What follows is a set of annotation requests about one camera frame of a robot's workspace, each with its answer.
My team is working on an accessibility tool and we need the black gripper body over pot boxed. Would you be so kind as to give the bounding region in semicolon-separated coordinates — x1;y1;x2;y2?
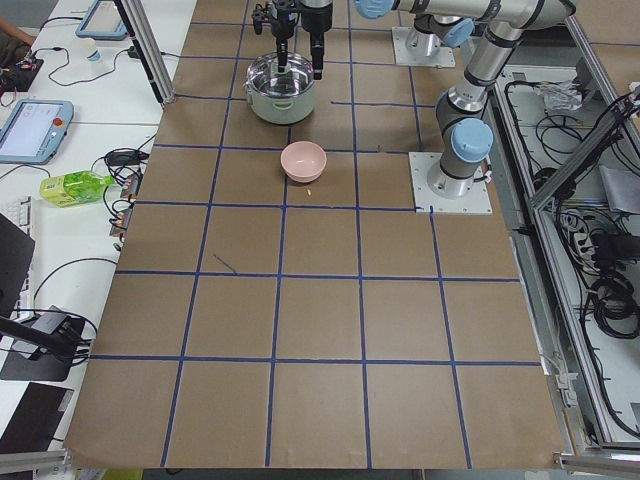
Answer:
251;0;298;39

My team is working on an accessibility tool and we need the black egg gripper body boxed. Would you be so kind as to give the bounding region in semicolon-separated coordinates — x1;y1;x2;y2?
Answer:
302;0;333;35

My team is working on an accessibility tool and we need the glass pot lid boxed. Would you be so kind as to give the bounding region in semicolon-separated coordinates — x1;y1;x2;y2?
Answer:
246;52;314;98

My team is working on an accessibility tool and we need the white cooking pot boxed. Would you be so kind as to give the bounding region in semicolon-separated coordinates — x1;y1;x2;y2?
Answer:
245;52;316;125

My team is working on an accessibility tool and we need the pink bowl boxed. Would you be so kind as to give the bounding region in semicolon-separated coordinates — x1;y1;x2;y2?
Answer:
280;141;327;183

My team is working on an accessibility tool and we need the upper blue teach pendant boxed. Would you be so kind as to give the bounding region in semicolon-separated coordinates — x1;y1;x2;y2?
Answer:
75;0;128;41

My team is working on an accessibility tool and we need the blue teach pendant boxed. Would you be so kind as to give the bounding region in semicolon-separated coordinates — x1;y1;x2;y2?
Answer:
75;0;128;41
1;99;74;166

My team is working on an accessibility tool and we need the paper cup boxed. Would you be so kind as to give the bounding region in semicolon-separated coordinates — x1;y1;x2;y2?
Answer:
81;38;102;64

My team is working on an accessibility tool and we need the black power adapter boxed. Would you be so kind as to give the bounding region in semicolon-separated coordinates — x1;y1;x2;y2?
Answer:
104;149;149;167

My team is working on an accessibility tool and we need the crumpled white paper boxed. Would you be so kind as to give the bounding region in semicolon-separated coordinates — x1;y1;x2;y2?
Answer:
538;82;582;111

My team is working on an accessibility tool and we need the green drink bottle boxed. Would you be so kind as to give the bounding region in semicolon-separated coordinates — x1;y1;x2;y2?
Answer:
39;170;115;208

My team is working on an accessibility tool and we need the brown grid table mat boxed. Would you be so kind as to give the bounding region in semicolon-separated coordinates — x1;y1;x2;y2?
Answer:
65;1;563;469

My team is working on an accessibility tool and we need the lower blue teach pendant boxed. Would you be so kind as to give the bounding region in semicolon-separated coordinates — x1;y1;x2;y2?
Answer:
1;99;74;166

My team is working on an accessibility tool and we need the white keyboard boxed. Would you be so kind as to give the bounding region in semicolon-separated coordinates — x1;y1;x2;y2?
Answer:
1;196;35;321

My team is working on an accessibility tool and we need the black monitor stand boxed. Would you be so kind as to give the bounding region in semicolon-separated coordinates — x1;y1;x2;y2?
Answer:
1;308;87;382

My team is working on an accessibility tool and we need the aluminium frame post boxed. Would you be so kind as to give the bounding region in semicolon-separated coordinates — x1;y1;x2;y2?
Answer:
114;0;175;105

